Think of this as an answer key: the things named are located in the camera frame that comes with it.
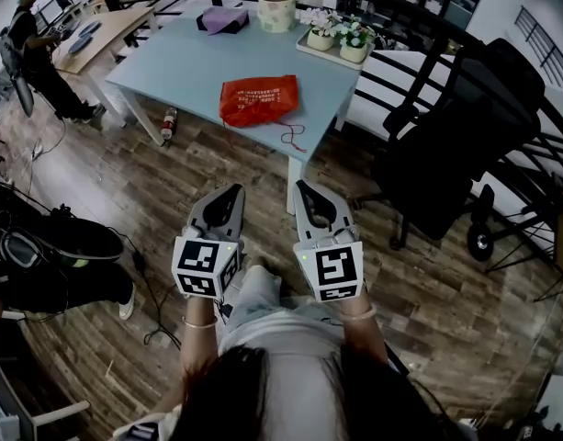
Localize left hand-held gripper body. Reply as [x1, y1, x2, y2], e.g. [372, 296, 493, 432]
[171, 220, 245, 300]

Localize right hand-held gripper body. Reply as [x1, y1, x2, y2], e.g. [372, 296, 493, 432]
[292, 224, 366, 304]

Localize red bag drawstrings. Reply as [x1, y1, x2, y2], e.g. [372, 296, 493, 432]
[279, 119, 309, 155]

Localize red drawstring bag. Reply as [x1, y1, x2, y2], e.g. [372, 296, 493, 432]
[219, 73, 301, 130]

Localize person's left forearm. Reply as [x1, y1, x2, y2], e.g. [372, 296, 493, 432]
[178, 294, 221, 388]

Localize person's right forearm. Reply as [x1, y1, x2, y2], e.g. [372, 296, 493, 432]
[336, 289, 391, 368]

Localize light blue table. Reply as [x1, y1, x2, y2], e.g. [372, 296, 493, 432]
[104, 1, 361, 216]

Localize person's light trousers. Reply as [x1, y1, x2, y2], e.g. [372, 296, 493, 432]
[219, 263, 340, 344]

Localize plastic bottle red label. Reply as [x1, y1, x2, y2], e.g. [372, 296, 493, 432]
[160, 106, 178, 141]

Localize person's white shirt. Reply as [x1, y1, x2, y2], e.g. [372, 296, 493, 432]
[109, 309, 355, 441]

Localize black office chair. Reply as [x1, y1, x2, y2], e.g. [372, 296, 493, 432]
[353, 37, 546, 251]

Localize white rectangular tray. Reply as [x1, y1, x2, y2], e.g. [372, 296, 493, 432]
[295, 24, 375, 72]

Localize white flower pot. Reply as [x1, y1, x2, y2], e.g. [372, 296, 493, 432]
[337, 15, 377, 64]

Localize pink flower pot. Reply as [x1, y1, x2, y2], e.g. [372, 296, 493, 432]
[298, 6, 343, 52]

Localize purple folded cloth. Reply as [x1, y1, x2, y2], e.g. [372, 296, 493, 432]
[196, 6, 251, 37]

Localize floral round container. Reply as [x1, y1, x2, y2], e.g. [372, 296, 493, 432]
[256, 0, 298, 34]

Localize wooden table white legs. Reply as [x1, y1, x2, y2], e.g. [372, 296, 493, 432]
[52, 5, 157, 129]

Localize black metal railing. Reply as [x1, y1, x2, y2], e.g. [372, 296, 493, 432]
[99, 0, 563, 229]

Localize computer monitor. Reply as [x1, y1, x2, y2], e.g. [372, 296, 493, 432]
[34, 0, 62, 28]

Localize thin right wrist bracelet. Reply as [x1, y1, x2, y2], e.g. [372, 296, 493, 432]
[339, 304, 378, 323]

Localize thin wrist bracelet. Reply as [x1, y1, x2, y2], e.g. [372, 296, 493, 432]
[339, 304, 378, 323]
[181, 314, 220, 330]

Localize black floor cable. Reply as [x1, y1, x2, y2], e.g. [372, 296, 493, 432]
[107, 225, 184, 351]

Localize thin left wrist bracelet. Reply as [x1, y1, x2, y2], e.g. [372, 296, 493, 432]
[181, 314, 220, 330]

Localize black wall rack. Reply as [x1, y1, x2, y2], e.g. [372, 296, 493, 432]
[513, 5, 563, 93]

